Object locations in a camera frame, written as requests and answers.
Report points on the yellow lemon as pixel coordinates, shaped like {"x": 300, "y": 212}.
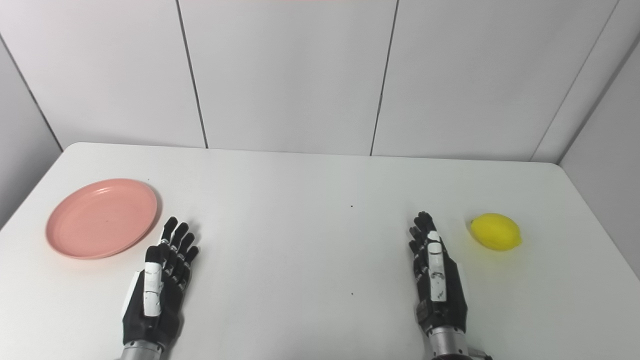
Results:
{"x": 496, "y": 232}

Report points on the pink round plate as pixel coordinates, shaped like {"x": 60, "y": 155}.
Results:
{"x": 100, "y": 218}

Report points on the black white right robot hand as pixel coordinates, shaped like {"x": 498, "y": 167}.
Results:
{"x": 440, "y": 295}

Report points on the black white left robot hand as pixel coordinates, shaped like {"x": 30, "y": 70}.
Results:
{"x": 157, "y": 300}

